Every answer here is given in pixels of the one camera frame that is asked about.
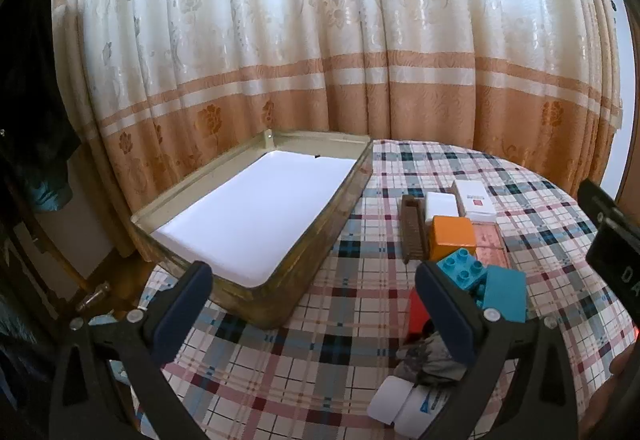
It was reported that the teal cloth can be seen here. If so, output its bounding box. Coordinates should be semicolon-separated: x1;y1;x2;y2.
27;165;73;213

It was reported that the grey lump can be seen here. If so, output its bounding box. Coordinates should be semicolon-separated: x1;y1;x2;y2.
397;332;468;388

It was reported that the blue studded building block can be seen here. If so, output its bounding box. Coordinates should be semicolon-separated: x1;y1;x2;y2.
434;247;489;309

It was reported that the brown wooden furniture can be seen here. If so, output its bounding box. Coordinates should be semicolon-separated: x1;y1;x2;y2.
0;200;151;321

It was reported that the white plug charger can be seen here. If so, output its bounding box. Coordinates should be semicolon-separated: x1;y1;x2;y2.
424;191;462;225

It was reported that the white box with red label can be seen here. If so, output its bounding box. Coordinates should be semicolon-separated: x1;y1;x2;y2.
452;179;498;223

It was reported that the copper rectangular tin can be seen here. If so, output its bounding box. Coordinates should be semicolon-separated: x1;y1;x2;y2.
472;221;513;269

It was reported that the metal knob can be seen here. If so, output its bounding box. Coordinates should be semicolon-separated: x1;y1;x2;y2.
75;281;112;313

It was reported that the white box with blue print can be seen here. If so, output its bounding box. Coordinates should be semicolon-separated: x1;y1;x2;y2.
392;382;453;438

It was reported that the orange box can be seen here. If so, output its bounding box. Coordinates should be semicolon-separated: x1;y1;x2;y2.
429;215;477;263

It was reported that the red block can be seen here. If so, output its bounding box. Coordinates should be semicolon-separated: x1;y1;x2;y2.
406;289;433;343

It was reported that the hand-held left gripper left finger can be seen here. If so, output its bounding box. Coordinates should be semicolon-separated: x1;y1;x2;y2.
47;261;216;440

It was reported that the teal box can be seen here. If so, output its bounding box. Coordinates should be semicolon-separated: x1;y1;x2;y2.
481;266;529;323

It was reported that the rectangular metal tray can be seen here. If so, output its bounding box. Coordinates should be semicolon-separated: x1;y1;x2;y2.
131;130;374;328

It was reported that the cream and orange floral curtain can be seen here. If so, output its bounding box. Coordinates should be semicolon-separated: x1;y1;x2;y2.
45;0;623;241

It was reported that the plaid tablecloth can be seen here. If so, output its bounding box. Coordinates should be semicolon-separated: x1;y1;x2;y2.
137;139;618;440

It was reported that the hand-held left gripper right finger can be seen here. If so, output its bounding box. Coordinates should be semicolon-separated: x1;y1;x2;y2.
414;261;583;440

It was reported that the brown comb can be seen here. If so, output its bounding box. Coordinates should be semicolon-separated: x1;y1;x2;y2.
400;194;431;265

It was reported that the person's right hand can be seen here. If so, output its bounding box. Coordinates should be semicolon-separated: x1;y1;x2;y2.
580;345;640;440

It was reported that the dark hanging cloth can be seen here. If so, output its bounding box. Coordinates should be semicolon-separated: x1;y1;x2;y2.
0;0;83;215

